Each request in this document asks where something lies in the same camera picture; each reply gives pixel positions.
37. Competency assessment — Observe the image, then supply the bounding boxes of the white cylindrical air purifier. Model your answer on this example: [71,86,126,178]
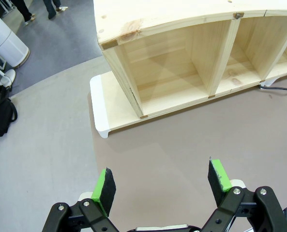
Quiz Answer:
[0,14,30,69]

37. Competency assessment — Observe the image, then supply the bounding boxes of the white riser with wooden top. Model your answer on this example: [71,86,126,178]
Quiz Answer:
[89,71,267,139]

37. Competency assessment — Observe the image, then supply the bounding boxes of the person in blue shirt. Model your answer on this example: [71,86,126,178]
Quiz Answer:
[42,0,64,20]

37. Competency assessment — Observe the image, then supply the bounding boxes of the black power cable with plug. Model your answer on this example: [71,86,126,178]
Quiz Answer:
[258,83,287,92]

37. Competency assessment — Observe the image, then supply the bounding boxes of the white floor stand base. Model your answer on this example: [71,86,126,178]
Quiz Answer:
[0,55,16,88]

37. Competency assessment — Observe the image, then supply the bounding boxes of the four-compartment pine wood shelf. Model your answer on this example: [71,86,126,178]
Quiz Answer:
[93,0,287,119]

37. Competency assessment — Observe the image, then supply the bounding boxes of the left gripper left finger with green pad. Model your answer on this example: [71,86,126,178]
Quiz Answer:
[42,167,118,232]

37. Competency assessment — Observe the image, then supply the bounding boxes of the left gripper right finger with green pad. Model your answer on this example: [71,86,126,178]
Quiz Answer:
[200,156,287,232]

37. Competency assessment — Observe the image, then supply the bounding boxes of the black backpack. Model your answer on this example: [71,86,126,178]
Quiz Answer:
[0,85,18,138]

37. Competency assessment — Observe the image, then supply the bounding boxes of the person's legs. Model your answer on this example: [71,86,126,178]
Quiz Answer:
[11,0,37,26]

